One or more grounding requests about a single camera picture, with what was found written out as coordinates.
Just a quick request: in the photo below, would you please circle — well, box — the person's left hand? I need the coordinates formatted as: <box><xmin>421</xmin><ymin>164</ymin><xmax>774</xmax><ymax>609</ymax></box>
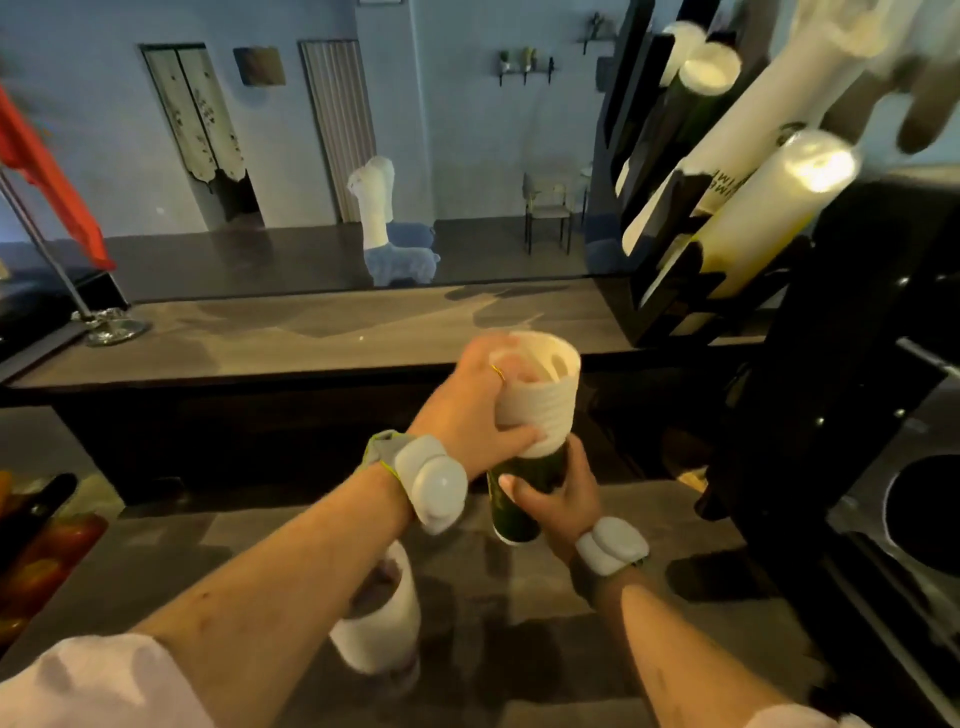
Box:
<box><xmin>407</xmin><ymin>334</ymin><xmax>549</xmax><ymax>482</ymax></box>

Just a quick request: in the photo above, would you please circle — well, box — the person's right hand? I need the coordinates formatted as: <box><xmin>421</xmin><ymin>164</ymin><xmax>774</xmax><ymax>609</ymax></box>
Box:
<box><xmin>498</xmin><ymin>435</ymin><xmax>605</xmax><ymax>562</ymax></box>

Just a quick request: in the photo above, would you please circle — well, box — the stack of green paper cups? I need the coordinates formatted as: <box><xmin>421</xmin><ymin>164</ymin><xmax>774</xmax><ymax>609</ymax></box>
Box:
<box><xmin>486</xmin><ymin>330</ymin><xmax>584</xmax><ymax>546</ymax></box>

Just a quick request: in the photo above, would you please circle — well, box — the person's right forearm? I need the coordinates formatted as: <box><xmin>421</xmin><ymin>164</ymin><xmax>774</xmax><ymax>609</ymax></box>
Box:
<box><xmin>591</xmin><ymin>576</ymin><xmax>798</xmax><ymax>728</ymax></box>

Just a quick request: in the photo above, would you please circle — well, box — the person's left forearm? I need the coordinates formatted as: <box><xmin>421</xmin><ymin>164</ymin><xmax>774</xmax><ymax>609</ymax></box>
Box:
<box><xmin>131</xmin><ymin>466</ymin><xmax>418</xmax><ymax>728</ymax></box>

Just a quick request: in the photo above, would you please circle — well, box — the white left wrist tracker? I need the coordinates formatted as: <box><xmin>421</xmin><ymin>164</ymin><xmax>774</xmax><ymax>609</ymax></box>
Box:
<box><xmin>363</xmin><ymin>429</ymin><xmax>471</xmax><ymax>536</ymax></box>

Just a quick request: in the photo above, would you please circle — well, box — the white wrist tracker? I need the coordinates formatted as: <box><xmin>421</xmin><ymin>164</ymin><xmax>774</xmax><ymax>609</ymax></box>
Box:
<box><xmin>573</xmin><ymin>516</ymin><xmax>651</xmax><ymax>578</ymax></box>
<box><xmin>363</xmin><ymin>429</ymin><xmax>471</xmax><ymax>536</ymax></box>

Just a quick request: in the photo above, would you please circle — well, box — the white right wrist tracker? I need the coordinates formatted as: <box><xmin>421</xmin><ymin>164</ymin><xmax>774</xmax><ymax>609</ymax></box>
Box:
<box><xmin>573</xmin><ymin>516</ymin><xmax>651</xmax><ymax>578</ymax></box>

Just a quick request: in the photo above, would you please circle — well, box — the white cup with purple drink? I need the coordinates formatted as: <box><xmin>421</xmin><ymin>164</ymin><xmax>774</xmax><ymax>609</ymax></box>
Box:
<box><xmin>327</xmin><ymin>540</ymin><xmax>423</xmax><ymax>678</ymax></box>

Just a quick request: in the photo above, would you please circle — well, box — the black metal chair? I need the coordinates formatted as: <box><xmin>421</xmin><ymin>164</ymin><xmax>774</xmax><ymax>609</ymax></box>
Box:
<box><xmin>522</xmin><ymin>173</ymin><xmax>574</xmax><ymax>256</ymax></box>

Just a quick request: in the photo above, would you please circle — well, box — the blue alpaca plush toy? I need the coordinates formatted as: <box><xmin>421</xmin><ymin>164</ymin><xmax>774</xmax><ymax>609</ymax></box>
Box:
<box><xmin>388</xmin><ymin>220</ymin><xmax>438</xmax><ymax>255</ymax></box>

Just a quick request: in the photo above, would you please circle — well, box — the black cup dispenser rack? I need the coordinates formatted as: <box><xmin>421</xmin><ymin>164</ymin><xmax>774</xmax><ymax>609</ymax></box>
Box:
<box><xmin>587</xmin><ymin>0</ymin><xmax>826</xmax><ymax>350</ymax></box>

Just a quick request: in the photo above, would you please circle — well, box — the white alpaca plush toy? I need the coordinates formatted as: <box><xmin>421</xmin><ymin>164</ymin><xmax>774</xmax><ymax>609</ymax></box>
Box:
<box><xmin>346</xmin><ymin>156</ymin><xmax>443</xmax><ymax>288</ymax></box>

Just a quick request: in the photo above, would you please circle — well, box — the yellow-green cup stack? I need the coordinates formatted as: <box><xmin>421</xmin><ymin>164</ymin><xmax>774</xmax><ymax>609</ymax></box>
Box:
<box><xmin>671</xmin><ymin>127</ymin><xmax>861</xmax><ymax>337</ymax></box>

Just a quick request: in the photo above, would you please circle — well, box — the black cup sealing machine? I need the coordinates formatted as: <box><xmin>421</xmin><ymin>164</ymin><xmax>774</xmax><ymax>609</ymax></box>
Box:
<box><xmin>693</xmin><ymin>166</ymin><xmax>960</xmax><ymax>728</ymax></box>

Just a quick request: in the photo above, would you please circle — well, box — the white folding door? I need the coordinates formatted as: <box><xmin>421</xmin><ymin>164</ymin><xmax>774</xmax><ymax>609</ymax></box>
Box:
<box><xmin>299</xmin><ymin>39</ymin><xmax>378</xmax><ymax>224</ymax></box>

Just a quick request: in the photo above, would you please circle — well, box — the white shirt right sleeve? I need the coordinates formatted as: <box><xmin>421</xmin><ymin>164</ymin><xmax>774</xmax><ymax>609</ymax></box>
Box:
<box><xmin>746</xmin><ymin>703</ymin><xmax>873</xmax><ymax>728</ymax></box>

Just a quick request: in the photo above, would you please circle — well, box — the white shirt sleeve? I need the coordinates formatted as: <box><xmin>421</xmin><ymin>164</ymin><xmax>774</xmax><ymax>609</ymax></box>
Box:
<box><xmin>0</xmin><ymin>632</ymin><xmax>216</xmax><ymax>728</ymax></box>
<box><xmin>746</xmin><ymin>703</ymin><xmax>873</xmax><ymax>728</ymax></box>

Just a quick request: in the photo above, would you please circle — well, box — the dark green cup stack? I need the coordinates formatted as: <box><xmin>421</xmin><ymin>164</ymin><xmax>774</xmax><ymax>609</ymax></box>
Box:
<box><xmin>622</xmin><ymin>41</ymin><xmax>744</xmax><ymax>219</ymax></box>

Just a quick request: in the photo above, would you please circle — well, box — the long white cup stack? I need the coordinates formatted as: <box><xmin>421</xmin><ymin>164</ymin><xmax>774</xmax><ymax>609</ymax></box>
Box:
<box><xmin>621</xmin><ymin>0</ymin><xmax>897</xmax><ymax>258</ymax></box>

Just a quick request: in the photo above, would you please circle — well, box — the slim white cup stack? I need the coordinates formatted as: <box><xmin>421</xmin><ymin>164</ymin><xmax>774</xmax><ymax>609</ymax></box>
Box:
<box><xmin>658</xmin><ymin>20</ymin><xmax>708</xmax><ymax>90</ymax></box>

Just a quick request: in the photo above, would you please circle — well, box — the metal flag pole with base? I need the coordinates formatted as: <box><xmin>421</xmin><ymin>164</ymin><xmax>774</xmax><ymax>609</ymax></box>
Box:
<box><xmin>0</xmin><ymin>171</ymin><xmax>153</xmax><ymax>348</ymax></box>

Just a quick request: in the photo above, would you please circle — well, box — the white patterned door curtain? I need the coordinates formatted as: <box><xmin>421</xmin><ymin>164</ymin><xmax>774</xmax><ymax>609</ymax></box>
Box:
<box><xmin>141</xmin><ymin>45</ymin><xmax>249</xmax><ymax>186</ymax></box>

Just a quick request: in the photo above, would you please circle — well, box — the white shirt left sleeve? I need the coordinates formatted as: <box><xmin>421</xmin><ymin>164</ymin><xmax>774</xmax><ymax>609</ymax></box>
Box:
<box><xmin>0</xmin><ymin>632</ymin><xmax>216</xmax><ymax>728</ymax></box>

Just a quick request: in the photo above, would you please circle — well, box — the pile of orange red fruit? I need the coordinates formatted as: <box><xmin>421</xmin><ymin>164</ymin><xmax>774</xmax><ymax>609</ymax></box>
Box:
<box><xmin>0</xmin><ymin>471</ymin><xmax>111</xmax><ymax>648</ymax></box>

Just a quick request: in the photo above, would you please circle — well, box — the red flag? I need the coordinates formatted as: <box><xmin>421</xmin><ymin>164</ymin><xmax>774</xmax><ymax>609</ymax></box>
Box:
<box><xmin>0</xmin><ymin>81</ymin><xmax>119</xmax><ymax>273</ymax></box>

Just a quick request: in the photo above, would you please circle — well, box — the wall shelf with small plants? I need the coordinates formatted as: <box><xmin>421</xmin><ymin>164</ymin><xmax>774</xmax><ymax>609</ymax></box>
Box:
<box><xmin>497</xmin><ymin>47</ymin><xmax>557</xmax><ymax>87</ymax></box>

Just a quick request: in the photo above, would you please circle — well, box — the small wall shelf with figure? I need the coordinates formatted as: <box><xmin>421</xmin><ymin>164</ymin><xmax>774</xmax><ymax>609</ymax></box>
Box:
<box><xmin>579</xmin><ymin>10</ymin><xmax>618</xmax><ymax>55</ymax></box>

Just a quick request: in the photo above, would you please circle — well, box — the dark wall picture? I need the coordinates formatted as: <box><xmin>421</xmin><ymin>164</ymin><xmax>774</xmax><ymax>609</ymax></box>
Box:
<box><xmin>233</xmin><ymin>46</ymin><xmax>287</xmax><ymax>88</ymax></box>

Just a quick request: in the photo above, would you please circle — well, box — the black handled tool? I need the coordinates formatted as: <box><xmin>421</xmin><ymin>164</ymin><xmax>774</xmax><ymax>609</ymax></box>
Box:
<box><xmin>0</xmin><ymin>472</ymin><xmax>81</xmax><ymax>575</ymax></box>

